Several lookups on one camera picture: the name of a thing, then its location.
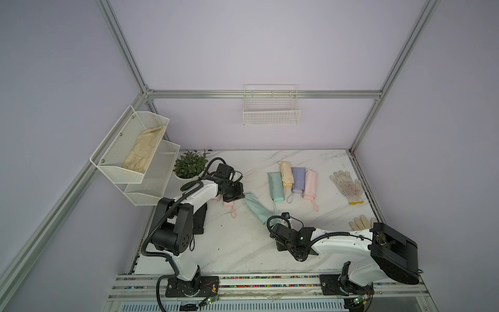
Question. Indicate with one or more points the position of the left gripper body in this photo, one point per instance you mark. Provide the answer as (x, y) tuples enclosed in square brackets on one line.
[(232, 192)]

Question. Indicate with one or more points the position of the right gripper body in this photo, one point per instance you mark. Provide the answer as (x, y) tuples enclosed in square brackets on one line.
[(281, 247)]

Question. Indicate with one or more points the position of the pink umbrella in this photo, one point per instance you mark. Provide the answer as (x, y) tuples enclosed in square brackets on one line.
[(310, 188), (230, 206)]

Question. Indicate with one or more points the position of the teal umbrella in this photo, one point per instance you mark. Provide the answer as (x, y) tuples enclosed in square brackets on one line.
[(258, 209), (276, 189)]

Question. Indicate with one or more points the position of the black umbrella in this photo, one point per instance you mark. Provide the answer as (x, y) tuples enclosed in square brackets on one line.
[(198, 224)]

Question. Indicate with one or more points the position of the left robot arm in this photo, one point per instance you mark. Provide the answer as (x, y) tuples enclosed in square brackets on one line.
[(182, 220)]

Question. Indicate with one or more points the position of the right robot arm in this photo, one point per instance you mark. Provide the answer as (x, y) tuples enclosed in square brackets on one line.
[(383, 253)]

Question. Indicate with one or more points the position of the potted green plant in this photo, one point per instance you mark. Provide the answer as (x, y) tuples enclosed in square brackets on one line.
[(191, 164)]

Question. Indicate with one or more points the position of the yellow umbrella in sleeve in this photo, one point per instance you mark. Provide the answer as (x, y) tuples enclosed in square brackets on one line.
[(286, 177)]

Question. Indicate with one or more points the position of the cream work glove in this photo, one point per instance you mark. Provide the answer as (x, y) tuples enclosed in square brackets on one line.
[(362, 223)]

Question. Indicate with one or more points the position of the purple umbrella in sleeve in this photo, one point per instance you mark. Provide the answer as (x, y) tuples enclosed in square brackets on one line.
[(298, 186)]

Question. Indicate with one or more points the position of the white dotted work glove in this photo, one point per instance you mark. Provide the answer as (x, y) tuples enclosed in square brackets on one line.
[(351, 188)]

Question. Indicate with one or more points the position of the beige gloves in shelf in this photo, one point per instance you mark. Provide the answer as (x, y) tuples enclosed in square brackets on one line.
[(142, 152)]

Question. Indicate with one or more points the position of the white two-tier mesh shelf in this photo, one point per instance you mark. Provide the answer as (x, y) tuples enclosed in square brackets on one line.
[(140, 189)]

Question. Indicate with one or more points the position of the white wire wall basket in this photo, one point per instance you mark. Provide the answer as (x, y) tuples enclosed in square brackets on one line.
[(270, 105)]

